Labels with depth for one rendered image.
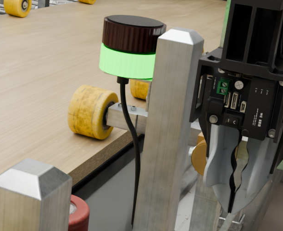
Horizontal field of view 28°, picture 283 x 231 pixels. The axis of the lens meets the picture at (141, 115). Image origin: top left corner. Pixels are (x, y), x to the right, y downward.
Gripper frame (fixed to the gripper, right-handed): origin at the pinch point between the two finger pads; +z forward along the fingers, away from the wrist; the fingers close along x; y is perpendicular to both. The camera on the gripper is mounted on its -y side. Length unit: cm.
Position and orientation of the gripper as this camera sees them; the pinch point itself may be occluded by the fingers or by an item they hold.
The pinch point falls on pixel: (234, 196)
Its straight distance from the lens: 54.8
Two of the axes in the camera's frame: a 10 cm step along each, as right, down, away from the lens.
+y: -3.8, 2.6, -8.9
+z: -1.2, 9.4, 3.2
